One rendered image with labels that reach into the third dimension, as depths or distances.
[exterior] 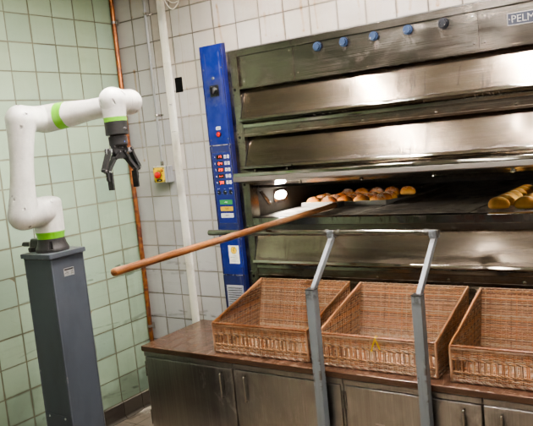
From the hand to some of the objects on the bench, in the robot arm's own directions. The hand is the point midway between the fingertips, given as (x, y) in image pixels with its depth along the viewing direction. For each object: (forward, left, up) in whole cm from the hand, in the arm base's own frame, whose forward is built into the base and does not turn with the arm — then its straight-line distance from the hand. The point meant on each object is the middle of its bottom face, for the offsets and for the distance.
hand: (123, 185), depth 273 cm
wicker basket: (+18, +80, -90) cm, 122 cm away
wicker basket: (+78, +79, -90) cm, 143 cm away
